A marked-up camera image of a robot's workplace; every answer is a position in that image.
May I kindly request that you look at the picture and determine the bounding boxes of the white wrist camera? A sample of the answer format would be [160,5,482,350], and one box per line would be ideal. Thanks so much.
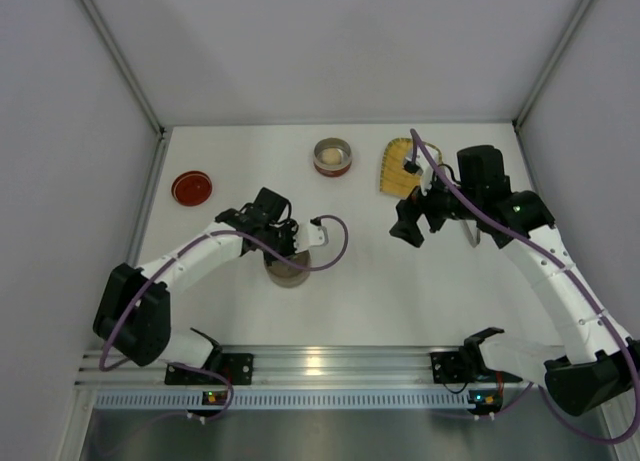
[403,155,434,195]
[294,221,329,253]

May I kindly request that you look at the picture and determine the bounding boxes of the white round bun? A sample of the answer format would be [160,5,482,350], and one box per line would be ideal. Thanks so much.
[319,148,342,166]

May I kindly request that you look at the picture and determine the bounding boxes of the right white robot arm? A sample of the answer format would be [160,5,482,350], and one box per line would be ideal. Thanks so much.
[390,145,639,416]

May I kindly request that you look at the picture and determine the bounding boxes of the steel food tongs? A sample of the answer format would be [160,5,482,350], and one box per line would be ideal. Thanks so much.
[461,220,481,248]

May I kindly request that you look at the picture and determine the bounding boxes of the left aluminium frame post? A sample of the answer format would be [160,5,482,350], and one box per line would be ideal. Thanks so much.
[64,0,169,192]

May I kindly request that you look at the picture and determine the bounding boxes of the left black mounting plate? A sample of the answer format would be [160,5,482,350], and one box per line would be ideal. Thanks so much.
[164,352,254,386]

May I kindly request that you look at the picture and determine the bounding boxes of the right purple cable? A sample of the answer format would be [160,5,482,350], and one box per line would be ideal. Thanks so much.
[409,127,640,445]

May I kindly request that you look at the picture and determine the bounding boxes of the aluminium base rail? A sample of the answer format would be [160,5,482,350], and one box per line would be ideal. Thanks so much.
[74,346,440,389]

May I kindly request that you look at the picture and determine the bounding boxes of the purple cable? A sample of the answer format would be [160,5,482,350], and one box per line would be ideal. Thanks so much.
[409,127,640,445]
[98,213,350,422]

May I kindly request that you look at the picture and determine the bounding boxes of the bamboo woven tray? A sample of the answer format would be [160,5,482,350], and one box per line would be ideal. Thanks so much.
[379,138,426,199]

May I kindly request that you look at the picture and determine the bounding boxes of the aluminium frame post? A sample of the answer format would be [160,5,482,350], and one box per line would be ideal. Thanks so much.
[64,0,169,192]
[512,0,598,143]

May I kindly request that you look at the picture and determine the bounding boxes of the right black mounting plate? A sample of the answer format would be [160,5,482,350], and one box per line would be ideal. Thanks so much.
[429,350,473,385]

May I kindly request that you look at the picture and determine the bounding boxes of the black mounting plate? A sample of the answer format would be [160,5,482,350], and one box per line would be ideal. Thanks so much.
[164,352,254,386]
[429,350,473,385]

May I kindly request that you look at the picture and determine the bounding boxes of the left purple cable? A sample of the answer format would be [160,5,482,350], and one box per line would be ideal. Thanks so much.
[98,213,350,422]

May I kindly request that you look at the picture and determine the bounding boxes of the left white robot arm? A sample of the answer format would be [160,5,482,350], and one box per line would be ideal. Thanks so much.
[93,188,298,372]

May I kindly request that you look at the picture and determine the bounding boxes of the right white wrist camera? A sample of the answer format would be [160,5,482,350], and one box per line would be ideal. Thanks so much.
[403,155,434,195]

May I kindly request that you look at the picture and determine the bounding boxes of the red round lid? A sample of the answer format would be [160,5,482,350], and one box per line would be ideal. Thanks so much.
[171,170,214,207]

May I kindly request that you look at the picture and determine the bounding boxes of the grey slotted cable duct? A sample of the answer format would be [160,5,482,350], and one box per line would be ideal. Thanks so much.
[94,388,473,411]

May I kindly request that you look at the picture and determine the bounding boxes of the tan steel lunch bowl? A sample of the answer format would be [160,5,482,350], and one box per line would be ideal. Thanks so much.
[267,270,310,289]

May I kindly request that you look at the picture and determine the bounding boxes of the brown round lid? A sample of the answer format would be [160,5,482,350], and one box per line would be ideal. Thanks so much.
[265,251,311,279]

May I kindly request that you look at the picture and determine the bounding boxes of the right aluminium frame post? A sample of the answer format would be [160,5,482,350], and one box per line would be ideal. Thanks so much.
[512,0,598,143]

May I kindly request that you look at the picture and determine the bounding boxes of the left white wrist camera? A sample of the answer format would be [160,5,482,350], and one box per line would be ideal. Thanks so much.
[294,221,329,253]

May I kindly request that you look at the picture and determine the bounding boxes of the red steel lunch bowl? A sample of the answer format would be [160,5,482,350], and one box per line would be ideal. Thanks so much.
[313,137,353,177]

